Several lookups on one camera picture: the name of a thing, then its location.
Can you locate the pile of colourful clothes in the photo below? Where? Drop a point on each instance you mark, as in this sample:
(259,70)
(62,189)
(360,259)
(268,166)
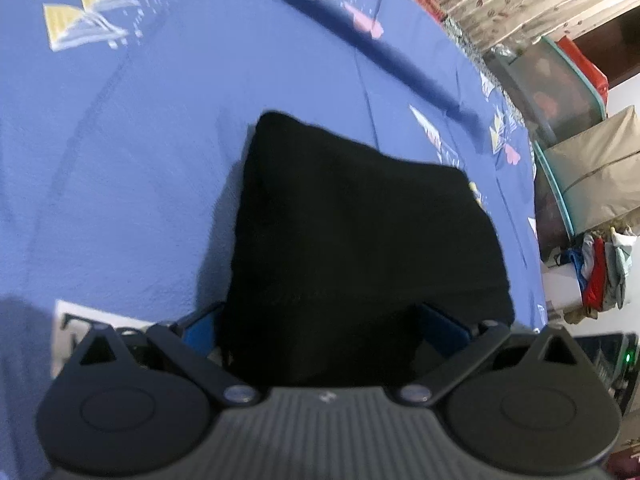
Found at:
(605,270)

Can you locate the blue printed bedsheet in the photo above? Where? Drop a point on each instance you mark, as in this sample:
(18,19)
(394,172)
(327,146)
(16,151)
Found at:
(125,160)

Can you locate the clear storage box teal rim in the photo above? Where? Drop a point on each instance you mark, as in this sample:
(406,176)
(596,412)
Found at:
(550,90)

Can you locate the black pants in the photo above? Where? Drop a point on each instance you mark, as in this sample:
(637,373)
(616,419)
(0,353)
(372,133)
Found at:
(360,220)

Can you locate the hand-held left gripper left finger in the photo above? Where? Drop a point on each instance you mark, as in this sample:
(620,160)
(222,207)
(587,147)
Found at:
(201,326)

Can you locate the black device with green light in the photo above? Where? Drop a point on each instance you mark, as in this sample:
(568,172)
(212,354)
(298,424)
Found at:
(612,360)

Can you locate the maroon cloth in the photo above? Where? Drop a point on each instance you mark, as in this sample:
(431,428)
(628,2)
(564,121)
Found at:
(627,462)

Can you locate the white cabinet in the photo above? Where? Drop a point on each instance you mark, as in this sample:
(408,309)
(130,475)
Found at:
(562,287)

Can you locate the brown wooden furniture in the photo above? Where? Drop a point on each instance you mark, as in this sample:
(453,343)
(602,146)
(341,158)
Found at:
(615,45)

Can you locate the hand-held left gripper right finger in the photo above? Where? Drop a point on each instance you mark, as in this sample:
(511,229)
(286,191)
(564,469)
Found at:
(441,326)

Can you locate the beige fabric storage bag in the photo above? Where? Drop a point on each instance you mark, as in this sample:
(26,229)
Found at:
(595,180)

